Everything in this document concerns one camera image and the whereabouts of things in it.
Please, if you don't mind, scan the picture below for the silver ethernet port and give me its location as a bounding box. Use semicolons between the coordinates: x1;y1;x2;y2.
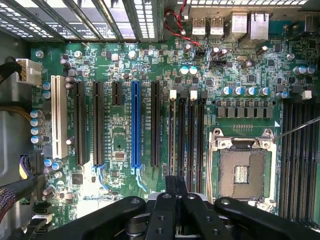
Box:
246;11;271;41

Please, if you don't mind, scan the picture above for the white SATA connector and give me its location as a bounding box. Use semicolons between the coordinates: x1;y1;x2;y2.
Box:
21;213;54;234

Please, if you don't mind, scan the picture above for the green computer motherboard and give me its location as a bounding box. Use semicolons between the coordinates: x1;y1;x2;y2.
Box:
29;19;320;227

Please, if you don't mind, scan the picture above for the short black expansion slot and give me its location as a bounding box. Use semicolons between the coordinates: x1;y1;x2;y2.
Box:
111;81;124;107

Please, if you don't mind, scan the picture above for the long black expansion slot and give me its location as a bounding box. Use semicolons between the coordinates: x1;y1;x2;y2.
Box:
73;81;87;167
91;81;105;167
150;81;161;168

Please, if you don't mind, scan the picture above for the red black twisted wire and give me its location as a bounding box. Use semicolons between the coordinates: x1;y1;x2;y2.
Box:
174;0;188;36
163;8;205;55

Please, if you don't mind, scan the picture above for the blue expansion slot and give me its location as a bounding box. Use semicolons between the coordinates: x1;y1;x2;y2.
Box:
130;80;142;169

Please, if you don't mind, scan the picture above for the silver socket locking lever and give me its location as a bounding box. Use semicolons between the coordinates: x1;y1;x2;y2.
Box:
272;116;320;144

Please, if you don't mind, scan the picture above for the black SATA connector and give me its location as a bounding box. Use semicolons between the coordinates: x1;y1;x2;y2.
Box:
32;201;52;214

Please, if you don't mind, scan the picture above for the black fan header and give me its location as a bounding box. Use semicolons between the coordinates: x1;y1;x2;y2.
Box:
208;59;227;70

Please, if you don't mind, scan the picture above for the silver rear port block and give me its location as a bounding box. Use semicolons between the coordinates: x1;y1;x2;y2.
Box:
229;11;249;42

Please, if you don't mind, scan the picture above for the grey metal PC case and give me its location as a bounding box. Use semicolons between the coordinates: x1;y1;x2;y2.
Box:
0;0;320;240

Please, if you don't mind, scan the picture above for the black sleeved power cable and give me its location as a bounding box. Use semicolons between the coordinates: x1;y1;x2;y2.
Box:
0;61;23;85

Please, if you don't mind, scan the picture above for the silver CPU socket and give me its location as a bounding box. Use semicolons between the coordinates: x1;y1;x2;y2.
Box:
209;127;279;213

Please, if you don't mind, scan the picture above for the white PCI expansion slot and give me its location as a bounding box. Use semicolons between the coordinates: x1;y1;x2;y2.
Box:
50;74;69;160

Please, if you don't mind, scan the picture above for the white-latch RAM slot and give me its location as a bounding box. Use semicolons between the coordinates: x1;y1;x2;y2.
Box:
168;89;178;177
301;89;313;225
188;89;199;194

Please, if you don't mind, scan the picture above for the white power connector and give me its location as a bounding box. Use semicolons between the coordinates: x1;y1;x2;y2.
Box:
15;58;43;87

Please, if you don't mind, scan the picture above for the black plug with coloured wires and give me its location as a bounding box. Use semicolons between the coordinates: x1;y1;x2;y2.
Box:
18;151;45;180

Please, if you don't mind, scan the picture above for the yellow wire bundle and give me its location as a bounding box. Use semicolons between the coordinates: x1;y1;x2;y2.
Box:
0;105;33;121

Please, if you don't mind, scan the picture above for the silver USB port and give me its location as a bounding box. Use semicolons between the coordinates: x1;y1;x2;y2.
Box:
191;16;207;36
209;16;225;36

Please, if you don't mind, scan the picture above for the black braided cable bundle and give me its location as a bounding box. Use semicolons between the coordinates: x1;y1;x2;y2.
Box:
0;174;41;224

